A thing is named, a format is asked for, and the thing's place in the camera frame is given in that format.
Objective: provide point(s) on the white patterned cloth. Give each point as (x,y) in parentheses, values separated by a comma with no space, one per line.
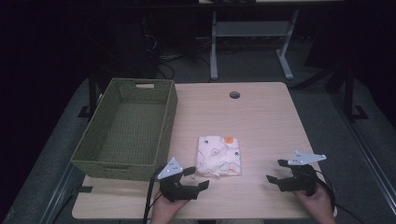
(219,156)

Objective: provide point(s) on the person's left hand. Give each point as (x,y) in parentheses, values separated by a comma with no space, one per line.
(166,210)

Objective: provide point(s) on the green woven basket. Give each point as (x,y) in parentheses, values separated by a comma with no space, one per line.
(127,129)

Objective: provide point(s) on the person's right hand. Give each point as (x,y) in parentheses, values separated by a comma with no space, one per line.
(317,203)

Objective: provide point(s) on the black metal stand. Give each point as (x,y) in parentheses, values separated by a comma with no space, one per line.
(92,93)
(350,93)

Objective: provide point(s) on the grey metal table frame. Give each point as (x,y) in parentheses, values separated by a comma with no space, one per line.
(249,37)

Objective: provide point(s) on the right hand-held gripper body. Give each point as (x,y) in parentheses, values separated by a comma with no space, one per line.
(300,174)

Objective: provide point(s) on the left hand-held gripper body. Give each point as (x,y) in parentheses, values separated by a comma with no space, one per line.
(174,183)

